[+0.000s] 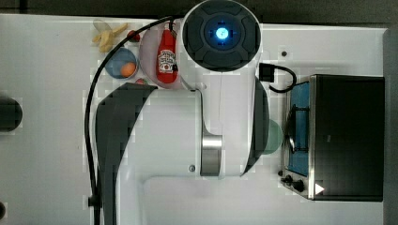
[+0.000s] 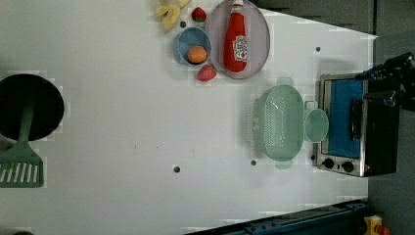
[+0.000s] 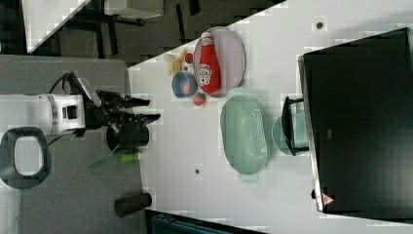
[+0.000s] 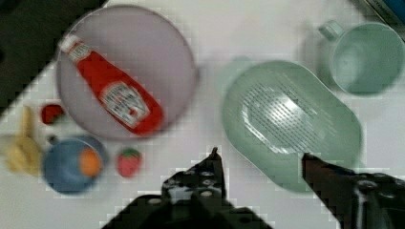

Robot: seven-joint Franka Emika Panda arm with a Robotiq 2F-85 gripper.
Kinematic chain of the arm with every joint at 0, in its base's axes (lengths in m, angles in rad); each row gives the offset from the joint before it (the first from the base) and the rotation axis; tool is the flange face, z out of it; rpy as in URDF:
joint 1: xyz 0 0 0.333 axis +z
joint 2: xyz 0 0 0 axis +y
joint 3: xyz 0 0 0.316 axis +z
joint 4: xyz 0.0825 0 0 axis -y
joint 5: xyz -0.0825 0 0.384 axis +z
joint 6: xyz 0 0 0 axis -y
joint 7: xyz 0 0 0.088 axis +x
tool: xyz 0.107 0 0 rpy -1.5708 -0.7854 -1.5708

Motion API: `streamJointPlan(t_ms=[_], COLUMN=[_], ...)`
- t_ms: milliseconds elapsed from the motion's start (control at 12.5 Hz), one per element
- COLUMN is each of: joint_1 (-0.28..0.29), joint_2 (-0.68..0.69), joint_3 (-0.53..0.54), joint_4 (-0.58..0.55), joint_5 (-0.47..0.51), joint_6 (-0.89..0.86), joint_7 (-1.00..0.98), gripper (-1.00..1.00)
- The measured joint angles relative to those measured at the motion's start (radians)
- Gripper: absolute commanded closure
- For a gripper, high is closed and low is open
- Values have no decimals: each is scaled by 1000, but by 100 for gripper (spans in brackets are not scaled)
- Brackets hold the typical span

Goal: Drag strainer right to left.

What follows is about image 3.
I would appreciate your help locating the grey oval plate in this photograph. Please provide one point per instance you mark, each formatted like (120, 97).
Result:
(230, 55)

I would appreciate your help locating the black cylinder post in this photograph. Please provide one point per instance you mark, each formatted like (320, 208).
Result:
(132, 204)

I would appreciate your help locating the mint green pot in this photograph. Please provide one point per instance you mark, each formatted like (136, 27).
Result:
(281, 135)

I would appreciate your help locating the green slotted spatula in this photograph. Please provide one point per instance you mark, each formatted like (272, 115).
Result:
(119, 155)

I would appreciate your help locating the blue bowl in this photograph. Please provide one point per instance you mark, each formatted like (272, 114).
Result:
(178, 82)

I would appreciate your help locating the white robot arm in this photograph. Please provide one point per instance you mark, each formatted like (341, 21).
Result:
(58, 115)

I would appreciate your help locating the red toy strawberry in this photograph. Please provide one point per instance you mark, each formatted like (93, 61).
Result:
(199, 99)

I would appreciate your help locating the yellow toy banana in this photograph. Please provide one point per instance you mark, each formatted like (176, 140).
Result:
(175, 62)

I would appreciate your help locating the red ketchup bottle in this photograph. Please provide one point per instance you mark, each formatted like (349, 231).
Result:
(209, 70)

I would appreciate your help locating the mint green oval strainer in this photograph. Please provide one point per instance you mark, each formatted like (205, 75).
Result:
(243, 135)

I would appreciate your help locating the black utensil cup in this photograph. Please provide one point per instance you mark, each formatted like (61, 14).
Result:
(130, 137)

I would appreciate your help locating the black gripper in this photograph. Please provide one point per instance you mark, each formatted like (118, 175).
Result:
(111, 102)

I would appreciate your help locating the orange toy fruit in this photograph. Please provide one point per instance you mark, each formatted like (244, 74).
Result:
(186, 88)

